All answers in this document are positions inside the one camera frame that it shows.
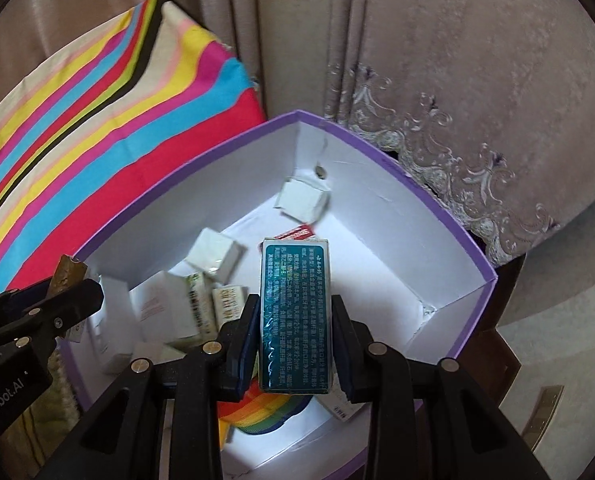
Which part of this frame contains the teal and white box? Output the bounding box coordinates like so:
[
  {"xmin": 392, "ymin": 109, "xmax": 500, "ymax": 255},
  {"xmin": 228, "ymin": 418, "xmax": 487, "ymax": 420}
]
[{"xmin": 258, "ymin": 237, "xmax": 334, "ymax": 394}]

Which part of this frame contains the dark wooden furniture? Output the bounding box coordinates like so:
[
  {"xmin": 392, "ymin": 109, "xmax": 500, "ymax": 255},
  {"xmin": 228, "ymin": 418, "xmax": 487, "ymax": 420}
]
[{"xmin": 465, "ymin": 240, "xmax": 528, "ymax": 413}]

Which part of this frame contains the purple cardboard box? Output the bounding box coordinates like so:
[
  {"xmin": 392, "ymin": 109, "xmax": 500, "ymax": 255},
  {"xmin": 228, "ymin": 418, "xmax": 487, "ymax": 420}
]
[{"xmin": 57, "ymin": 109, "xmax": 499, "ymax": 480}]

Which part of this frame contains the multicolour striped tablecloth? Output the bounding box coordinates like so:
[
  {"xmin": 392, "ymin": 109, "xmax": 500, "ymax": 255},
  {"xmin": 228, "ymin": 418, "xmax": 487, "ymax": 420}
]
[{"xmin": 0, "ymin": 0, "xmax": 268, "ymax": 301}]

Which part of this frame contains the white box pink print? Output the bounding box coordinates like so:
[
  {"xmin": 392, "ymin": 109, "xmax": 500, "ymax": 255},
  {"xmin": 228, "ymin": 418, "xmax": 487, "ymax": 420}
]
[{"xmin": 130, "ymin": 270, "xmax": 193, "ymax": 347}]

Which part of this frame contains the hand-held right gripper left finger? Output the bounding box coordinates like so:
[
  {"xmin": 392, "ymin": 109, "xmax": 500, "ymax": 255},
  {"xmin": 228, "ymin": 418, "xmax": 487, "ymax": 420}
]
[{"xmin": 37, "ymin": 294, "xmax": 262, "ymax": 480}]

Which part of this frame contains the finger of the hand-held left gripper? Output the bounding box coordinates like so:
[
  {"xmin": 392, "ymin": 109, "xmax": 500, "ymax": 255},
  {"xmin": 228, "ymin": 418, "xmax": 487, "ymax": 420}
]
[
  {"xmin": 0, "ymin": 283, "xmax": 49, "ymax": 319},
  {"xmin": 0, "ymin": 279, "xmax": 104, "ymax": 361}
]

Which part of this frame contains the white carton black text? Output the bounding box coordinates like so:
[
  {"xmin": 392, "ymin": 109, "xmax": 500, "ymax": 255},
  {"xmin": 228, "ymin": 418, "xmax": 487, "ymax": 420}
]
[{"xmin": 317, "ymin": 391, "xmax": 373, "ymax": 421}]

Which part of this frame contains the plain white box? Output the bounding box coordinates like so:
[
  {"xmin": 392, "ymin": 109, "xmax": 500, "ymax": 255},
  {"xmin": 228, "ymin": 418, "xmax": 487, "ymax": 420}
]
[
  {"xmin": 184, "ymin": 228, "xmax": 244, "ymax": 282},
  {"xmin": 276, "ymin": 176, "xmax": 331, "ymax": 224}
]

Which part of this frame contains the gold edged panel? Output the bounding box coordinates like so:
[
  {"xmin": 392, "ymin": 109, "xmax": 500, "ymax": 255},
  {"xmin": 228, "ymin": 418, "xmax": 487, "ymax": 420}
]
[{"xmin": 521, "ymin": 385, "xmax": 565, "ymax": 450}]

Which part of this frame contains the red white small box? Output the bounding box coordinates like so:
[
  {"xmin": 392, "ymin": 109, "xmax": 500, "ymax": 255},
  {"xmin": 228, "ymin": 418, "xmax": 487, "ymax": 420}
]
[{"xmin": 276, "ymin": 225, "xmax": 319, "ymax": 242}]

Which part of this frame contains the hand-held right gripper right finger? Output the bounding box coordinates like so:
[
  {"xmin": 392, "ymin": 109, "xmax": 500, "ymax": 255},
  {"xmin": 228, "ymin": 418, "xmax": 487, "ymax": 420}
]
[{"xmin": 330, "ymin": 295, "xmax": 553, "ymax": 480}]

